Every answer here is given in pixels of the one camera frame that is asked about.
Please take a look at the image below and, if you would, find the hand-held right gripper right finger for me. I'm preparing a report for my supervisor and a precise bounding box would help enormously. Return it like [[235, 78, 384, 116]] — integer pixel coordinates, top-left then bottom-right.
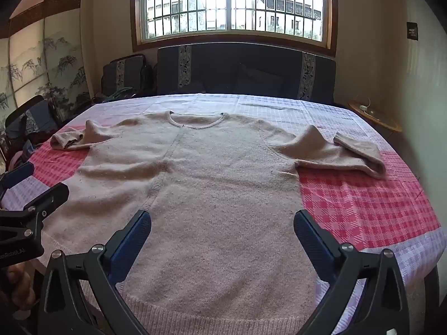
[[293, 210, 411, 335]]

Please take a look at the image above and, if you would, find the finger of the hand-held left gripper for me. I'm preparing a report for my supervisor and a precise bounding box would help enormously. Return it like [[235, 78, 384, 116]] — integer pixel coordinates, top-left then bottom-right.
[[0, 162, 35, 199], [21, 182, 70, 233]]

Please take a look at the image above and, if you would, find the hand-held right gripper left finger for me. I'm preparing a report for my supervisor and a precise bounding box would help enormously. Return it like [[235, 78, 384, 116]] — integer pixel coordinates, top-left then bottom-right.
[[33, 209, 152, 335]]

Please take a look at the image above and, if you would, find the beige knitted sweater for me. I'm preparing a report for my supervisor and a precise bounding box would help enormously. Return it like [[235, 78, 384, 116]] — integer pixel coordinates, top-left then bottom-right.
[[42, 111, 386, 335]]

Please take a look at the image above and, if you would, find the pile of dark clothes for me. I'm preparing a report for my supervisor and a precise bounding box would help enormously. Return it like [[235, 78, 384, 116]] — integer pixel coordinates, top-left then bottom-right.
[[7, 139, 40, 168]]

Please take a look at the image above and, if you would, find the person's left hand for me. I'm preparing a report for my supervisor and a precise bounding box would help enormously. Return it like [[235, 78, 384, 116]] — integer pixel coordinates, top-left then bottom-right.
[[7, 262, 37, 308]]

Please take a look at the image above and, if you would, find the pink checked bedsheet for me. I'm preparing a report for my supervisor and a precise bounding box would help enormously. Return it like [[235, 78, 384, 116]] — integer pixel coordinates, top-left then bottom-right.
[[0, 92, 442, 335]]

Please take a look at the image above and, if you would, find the painted folding screen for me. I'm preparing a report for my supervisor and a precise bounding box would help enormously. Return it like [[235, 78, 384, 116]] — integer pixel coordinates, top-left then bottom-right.
[[0, 0, 92, 123]]

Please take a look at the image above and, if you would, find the green cloth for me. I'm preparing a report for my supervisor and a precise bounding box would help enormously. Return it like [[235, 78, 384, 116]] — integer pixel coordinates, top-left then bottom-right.
[[105, 87, 140, 101]]

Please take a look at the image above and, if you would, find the round wooden side table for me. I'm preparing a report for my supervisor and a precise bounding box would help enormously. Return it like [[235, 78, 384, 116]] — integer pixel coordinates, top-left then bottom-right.
[[347, 100, 403, 134]]

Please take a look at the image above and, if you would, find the dark blue armchair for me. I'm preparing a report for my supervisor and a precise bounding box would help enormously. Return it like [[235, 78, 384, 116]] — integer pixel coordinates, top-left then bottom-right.
[[101, 54, 154, 99]]

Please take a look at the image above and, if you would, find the dark blue sofa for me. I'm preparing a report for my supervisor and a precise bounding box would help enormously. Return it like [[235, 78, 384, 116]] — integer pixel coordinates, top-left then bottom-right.
[[156, 42, 336, 105]]

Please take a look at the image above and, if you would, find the barred window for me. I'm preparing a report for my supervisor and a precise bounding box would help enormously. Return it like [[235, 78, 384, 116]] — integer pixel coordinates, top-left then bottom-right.
[[131, 0, 339, 56]]

